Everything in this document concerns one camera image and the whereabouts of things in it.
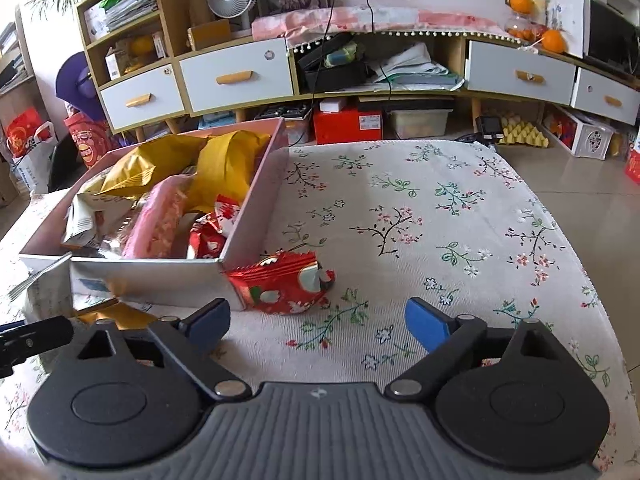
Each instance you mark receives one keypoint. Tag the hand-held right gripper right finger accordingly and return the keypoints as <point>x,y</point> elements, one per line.
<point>425,322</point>

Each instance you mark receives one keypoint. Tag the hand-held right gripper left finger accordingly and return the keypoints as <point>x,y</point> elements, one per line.
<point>210,317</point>

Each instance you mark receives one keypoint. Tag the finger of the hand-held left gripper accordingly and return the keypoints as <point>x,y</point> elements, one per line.
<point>35,337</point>

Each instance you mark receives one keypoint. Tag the pink cardboard box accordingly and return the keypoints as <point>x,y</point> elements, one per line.
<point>165,280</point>

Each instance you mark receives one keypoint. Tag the red white snack packet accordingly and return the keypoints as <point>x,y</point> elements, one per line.
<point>229,210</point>

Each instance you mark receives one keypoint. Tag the pink snack packet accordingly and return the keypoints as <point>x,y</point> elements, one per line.
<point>155,220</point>

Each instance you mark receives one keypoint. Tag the white snack bag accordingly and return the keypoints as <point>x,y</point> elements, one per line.
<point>87,215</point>

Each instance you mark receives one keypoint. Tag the large yellow snack bag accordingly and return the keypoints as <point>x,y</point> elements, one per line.
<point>225,165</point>

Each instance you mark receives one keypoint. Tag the yellow snack packet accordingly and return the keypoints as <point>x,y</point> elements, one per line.
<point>145,165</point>

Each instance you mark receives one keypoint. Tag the floral tablecloth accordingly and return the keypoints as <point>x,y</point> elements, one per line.
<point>400,260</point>

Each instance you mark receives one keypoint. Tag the gold foil packet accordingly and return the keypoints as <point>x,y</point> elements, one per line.
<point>115,316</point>

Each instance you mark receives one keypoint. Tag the white shopping bag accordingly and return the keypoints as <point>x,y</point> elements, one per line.
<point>35,165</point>

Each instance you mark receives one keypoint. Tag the red gift bag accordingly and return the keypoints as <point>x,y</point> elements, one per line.
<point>87,145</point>

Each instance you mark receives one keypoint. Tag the clear plastic bin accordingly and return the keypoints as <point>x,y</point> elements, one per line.
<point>417,122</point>

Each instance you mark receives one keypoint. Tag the red gift packet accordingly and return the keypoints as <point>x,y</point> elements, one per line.
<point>22,132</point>

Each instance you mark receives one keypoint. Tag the yellow egg tray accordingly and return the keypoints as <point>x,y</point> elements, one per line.
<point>525,135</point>

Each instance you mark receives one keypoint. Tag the red shoe box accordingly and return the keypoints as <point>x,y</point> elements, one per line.
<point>340,127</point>

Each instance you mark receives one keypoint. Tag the white plastic basket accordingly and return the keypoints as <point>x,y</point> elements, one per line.
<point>585,137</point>

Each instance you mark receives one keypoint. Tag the purple fabric item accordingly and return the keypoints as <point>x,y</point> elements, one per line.
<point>75,80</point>

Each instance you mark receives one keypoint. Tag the black storage box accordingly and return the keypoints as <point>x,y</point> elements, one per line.
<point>335,77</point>

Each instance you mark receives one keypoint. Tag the stack of papers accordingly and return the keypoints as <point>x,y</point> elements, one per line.
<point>415,60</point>

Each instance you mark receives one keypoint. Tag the low wooden cabinet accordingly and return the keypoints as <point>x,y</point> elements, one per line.
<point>456,60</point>

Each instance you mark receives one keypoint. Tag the white low cabinet drawer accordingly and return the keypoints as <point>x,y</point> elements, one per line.
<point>495,67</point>
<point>625,90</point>

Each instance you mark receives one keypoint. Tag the small white box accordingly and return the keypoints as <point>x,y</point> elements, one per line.
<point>112,66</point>

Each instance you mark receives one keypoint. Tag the yellow box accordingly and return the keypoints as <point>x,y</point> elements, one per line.
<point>210,35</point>

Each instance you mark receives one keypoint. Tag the pink cloth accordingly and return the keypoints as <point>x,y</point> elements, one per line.
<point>400,20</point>

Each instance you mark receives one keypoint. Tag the orange fruit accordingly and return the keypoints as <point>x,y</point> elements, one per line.
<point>554,41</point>
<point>521,2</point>

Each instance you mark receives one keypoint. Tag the glass jar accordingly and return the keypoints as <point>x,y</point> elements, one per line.
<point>520,27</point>

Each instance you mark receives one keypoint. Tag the yellow wooden cabinet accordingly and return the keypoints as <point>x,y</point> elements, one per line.
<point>167,5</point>

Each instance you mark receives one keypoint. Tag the pile of papers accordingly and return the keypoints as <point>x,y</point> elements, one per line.
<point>125,7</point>

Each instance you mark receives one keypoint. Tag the microwave oven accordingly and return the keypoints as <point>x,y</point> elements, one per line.
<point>610,35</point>

